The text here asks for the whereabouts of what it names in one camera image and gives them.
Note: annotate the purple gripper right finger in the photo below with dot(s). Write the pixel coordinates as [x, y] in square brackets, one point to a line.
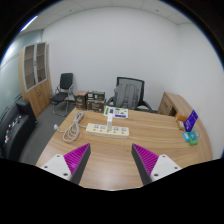
[151, 166]

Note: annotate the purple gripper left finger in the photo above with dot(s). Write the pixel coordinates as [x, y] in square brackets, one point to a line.
[71, 165]

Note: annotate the white charger plug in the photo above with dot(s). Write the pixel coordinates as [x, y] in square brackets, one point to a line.
[109, 121]

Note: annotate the white power strip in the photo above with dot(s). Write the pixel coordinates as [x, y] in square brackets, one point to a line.
[101, 130]

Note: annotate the teal green small box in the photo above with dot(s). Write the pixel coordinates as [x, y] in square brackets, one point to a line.
[191, 138]

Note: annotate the green purple leaflet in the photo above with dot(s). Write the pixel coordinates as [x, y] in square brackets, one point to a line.
[117, 112]

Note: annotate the small orange box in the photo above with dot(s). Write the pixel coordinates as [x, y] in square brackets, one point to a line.
[180, 119]

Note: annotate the black mesh office chair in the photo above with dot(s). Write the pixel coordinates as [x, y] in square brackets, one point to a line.
[140, 86]

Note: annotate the purple standing card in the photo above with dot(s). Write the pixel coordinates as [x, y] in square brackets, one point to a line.
[191, 120]

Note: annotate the dark cardboard box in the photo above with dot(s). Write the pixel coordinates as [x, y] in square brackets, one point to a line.
[96, 101]

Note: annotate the wooden side drawer unit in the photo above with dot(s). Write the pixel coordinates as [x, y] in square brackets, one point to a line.
[171, 104]

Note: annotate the brown cardboard box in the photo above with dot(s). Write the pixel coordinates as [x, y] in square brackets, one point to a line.
[80, 100]

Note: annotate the grey backpack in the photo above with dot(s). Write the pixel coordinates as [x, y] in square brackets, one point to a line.
[126, 96]

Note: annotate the black visitor chair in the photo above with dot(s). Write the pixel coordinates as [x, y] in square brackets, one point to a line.
[63, 90]

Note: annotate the black leather sofa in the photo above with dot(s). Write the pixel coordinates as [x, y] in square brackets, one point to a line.
[16, 127]

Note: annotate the wooden glass-door cabinet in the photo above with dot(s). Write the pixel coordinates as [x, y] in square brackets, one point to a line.
[33, 76]

